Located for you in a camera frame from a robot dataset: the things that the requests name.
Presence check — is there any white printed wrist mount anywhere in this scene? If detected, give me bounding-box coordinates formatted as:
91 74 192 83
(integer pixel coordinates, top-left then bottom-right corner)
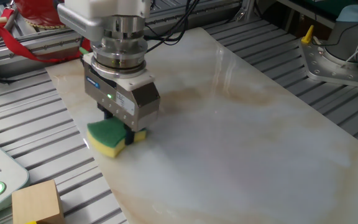
63 0 152 19

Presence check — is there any aluminium post with bracket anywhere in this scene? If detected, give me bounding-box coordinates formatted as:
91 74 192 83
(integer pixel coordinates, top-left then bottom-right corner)
233 0 256 22

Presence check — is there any green and yellow sponge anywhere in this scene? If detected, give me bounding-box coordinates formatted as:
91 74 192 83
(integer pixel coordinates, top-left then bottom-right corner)
86 117 149 159

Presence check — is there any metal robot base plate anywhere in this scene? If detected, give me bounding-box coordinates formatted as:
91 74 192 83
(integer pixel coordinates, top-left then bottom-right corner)
298 37 358 90

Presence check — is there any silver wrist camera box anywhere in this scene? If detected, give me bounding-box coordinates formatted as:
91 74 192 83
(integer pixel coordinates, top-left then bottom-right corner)
57 2 105 43

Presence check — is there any yellow plastic clip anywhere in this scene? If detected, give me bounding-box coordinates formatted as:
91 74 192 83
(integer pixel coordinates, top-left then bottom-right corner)
300 24 315 44

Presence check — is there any silver Schunk gripper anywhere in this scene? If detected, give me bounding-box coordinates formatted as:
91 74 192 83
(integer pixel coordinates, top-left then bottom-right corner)
83 62 161 146

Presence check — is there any red bag with strap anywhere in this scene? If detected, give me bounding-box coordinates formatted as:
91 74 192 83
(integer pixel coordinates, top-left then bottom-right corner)
0 0 91 63

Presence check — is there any wooden block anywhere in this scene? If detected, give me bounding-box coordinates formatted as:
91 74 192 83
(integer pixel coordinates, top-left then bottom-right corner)
11 179 65 224

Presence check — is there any white teach pendant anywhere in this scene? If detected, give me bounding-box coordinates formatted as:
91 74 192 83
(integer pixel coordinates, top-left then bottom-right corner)
0 130 30 223

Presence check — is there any black gripper cable bundle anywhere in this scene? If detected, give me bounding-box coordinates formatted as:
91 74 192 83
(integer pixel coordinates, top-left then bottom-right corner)
143 0 201 54

